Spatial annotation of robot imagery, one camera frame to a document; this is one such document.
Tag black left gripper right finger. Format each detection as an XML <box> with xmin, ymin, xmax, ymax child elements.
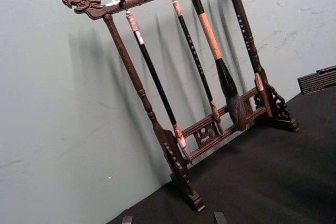
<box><xmin>213</xmin><ymin>204</ymin><xmax>229</xmax><ymax>224</ymax></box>

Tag black table cloth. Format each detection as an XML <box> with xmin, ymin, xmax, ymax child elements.
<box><xmin>106</xmin><ymin>87</ymin><xmax>336</xmax><ymax>224</ymax></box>

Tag black brush with pink-white ends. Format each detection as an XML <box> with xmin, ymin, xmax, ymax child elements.
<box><xmin>122</xmin><ymin>5</ymin><xmax>194</xmax><ymax>166</ymax></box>

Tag thin black brush, white characters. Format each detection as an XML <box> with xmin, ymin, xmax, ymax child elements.
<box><xmin>170</xmin><ymin>0</ymin><xmax>224</xmax><ymax>136</ymax></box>

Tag dark wooden dragon brush rack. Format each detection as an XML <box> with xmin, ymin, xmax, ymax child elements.
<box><xmin>61</xmin><ymin>0</ymin><xmax>300</xmax><ymax>212</ymax></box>

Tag black slatted box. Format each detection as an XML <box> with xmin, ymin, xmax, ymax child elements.
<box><xmin>297</xmin><ymin>72</ymin><xmax>336</xmax><ymax>97</ymax></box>

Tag black brush with brown tip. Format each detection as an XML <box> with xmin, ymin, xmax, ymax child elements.
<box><xmin>226</xmin><ymin>0</ymin><xmax>273</xmax><ymax>118</ymax></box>

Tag plain pale wall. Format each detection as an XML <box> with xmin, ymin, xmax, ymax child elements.
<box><xmin>0</xmin><ymin>0</ymin><xmax>336</xmax><ymax>224</ymax></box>

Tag large tan-handled bushy brush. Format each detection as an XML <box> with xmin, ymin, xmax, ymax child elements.
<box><xmin>189</xmin><ymin>0</ymin><xmax>248</xmax><ymax>132</ymax></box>

